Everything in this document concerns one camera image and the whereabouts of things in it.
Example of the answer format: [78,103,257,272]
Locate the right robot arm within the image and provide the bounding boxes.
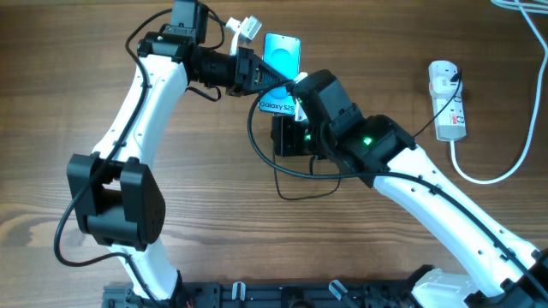
[275,70,547,307]

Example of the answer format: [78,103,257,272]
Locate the white power strip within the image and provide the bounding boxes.
[428,60,467,142]

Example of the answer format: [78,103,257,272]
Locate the white power strip cord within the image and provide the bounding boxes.
[449,0,548,186]

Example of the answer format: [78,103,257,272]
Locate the teal Galaxy smartphone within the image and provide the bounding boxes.
[259,33,301,116]

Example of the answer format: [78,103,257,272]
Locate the black USB charging cable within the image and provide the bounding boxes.
[272,68,465,202]

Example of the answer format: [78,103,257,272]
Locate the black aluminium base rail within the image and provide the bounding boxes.
[102,280,420,308]

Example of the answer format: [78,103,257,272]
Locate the white cables in corner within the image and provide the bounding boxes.
[490,0,548,15]

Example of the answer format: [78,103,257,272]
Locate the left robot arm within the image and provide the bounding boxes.
[66,1,282,307]

